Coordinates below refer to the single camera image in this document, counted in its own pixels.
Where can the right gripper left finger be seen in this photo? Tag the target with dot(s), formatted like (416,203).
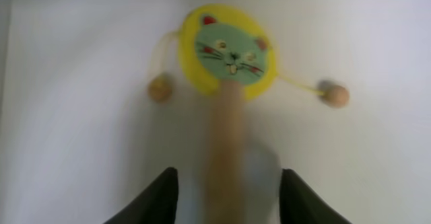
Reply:
(158,200)

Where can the white shelf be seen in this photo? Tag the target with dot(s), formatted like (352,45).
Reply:
(67,116)

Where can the yellow rattle drum toy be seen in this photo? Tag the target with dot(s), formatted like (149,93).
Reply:
(232,49)

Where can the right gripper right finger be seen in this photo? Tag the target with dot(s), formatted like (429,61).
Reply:
(299,200)

